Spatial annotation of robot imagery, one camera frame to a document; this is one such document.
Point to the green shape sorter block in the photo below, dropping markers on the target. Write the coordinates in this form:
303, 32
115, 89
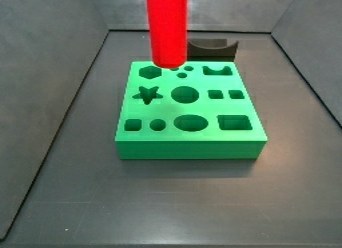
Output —
187, 113

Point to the red round cylinder peg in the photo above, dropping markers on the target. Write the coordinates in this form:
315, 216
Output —
167, 20

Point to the dark grey curved block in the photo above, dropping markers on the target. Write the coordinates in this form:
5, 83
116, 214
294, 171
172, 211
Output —
211, 48

